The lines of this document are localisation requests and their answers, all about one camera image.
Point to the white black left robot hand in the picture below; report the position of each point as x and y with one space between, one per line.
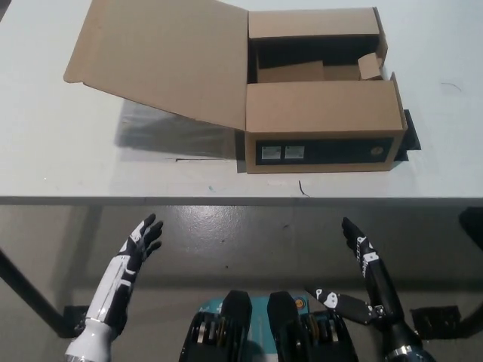
113 279

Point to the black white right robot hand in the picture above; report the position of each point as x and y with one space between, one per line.
381 286

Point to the brown cardboard box with lid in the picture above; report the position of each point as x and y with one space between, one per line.
170 56

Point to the black floor tape patch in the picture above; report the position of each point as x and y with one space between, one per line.
73 316
434 320

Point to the black table leg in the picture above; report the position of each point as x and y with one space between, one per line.
473 224
26 286

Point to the small folded cardboard insert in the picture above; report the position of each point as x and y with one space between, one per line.
370 66

